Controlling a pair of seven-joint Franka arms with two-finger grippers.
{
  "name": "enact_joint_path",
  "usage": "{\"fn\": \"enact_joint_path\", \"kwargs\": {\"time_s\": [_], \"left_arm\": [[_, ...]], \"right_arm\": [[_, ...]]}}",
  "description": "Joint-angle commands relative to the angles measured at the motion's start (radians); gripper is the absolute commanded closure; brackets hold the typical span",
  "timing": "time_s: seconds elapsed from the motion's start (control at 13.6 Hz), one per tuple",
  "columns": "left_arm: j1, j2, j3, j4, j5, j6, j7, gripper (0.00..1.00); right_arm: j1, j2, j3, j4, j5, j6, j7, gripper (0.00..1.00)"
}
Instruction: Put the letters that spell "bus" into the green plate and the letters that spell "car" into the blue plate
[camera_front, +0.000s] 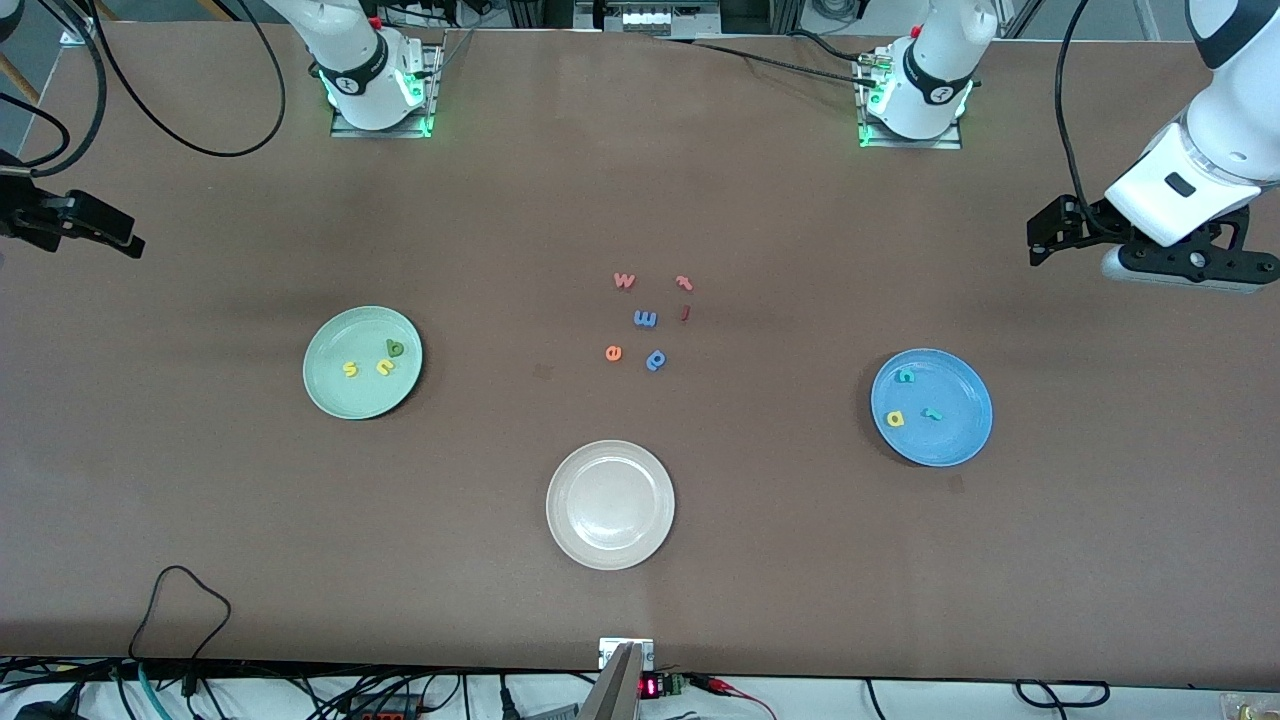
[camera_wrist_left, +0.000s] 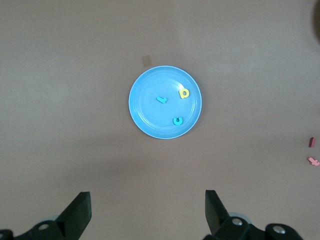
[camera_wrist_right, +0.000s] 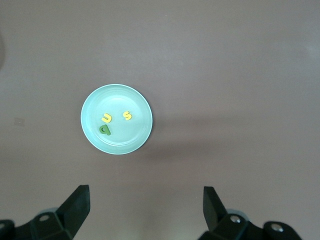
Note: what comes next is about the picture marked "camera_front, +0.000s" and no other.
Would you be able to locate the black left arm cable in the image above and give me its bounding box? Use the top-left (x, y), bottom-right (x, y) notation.
top-left (1054, 0), bottom-right (1126, 239)

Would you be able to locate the thin black cable loop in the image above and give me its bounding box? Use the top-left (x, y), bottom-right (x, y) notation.
top-left (128, 565), bottom-right (233, 666)

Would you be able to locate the grey electronics box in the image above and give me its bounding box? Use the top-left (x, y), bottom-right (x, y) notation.
top-left (575, 0), bottom-right (721, 36)

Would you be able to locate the red wire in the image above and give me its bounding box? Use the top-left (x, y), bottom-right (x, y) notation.
top-left (690, 675), bottom-right (779, 720)

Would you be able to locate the green plate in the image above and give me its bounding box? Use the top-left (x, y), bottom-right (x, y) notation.
top-left (303, 306), bottom-right (424, 421)

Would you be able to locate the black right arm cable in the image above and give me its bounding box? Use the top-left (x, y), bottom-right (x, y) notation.
top-left (85, 0), bottom-right (288, 158)

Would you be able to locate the white plate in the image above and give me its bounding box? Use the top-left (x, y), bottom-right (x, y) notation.
top-left (546, 440), bottom-right (676, 571)

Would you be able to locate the flat black cable loop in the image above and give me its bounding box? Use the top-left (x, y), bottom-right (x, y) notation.
top-left (1015, 680), bottom-right (1111, 707)

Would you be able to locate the grey camera stand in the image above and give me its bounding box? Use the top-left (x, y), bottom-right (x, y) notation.
top-left (580, 643), bottom-right (643, 720)

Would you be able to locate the long black cable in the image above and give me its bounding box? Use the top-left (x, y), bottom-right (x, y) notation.
top-left (650, 35), bottom-right (886, 91)

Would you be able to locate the orange wooden stick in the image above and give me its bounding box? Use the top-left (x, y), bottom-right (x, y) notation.
top-left (0, 55), bottom-right (41, 106)

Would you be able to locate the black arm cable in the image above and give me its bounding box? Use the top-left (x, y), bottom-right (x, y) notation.
top-left (85, 0), bottom-right (288, 158)
top-left (1054, 0), bottom-right (1126, 239)

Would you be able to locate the blue plate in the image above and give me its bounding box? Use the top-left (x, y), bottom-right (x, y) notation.
top-left (870, 348), bottom-right (994, 468)

